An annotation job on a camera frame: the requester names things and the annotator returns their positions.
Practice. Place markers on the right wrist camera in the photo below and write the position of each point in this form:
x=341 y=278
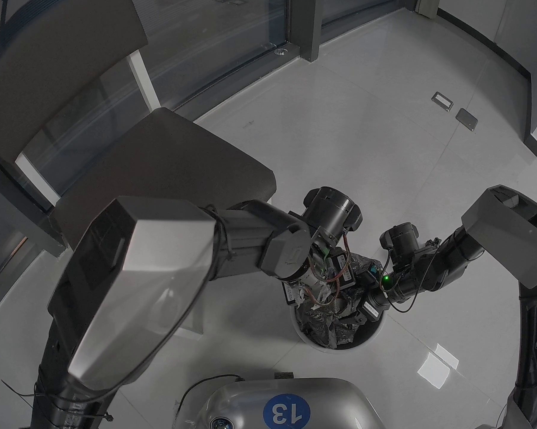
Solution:
x=369 y=277

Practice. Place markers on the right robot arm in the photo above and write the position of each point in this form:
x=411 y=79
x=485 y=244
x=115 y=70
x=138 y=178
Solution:
x=505 y=230

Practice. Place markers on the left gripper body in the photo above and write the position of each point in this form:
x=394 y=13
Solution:
x=311 y=275

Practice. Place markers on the grey padded chair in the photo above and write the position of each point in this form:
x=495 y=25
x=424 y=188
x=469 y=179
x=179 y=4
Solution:
x=49 y=60

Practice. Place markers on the white trash bin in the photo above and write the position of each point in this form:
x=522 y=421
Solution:
x=307 y=338

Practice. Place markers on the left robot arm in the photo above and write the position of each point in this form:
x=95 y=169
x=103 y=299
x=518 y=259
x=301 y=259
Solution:
x=139 y=262

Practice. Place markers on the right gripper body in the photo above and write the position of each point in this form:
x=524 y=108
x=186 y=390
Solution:
x=407 y=288

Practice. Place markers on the black plastic bag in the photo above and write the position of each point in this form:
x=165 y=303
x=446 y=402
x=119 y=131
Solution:
x=322 y=324

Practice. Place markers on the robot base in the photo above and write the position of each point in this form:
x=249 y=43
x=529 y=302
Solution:
x=250 y=400

